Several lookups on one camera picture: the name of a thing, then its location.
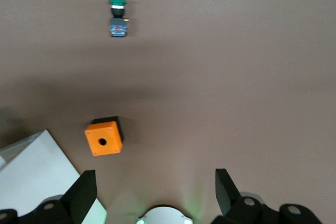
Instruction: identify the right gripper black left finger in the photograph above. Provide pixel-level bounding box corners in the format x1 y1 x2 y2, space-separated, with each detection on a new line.
0 170 98 224

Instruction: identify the orange button box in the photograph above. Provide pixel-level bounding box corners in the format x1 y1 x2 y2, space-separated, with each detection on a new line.
83 115 125 156

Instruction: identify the white drawer cabinet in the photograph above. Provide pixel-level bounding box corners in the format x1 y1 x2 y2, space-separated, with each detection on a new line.
0 129 108 224

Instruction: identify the green push button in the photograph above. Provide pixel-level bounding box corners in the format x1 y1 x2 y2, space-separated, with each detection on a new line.
108 0 131 38

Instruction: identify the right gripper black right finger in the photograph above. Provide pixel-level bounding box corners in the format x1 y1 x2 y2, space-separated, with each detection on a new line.
212 168 323 224

